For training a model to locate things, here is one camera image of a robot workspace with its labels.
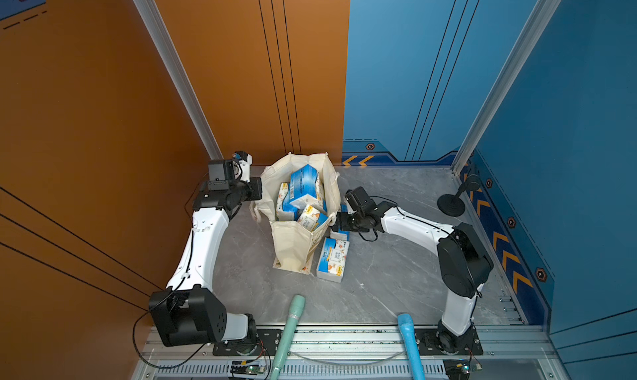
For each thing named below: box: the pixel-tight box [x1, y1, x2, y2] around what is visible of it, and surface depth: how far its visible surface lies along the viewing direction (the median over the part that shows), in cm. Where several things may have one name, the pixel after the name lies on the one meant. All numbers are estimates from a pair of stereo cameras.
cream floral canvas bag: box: [250, 151, 341, 275], surface depth 83 cm
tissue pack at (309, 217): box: [296, 204, 321, 232], surface depth 82 cm
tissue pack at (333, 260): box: [316, 237, 351, 283], surface depth 85 cm
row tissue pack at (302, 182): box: [282, 164, 319, 212], surface depth 86 cm
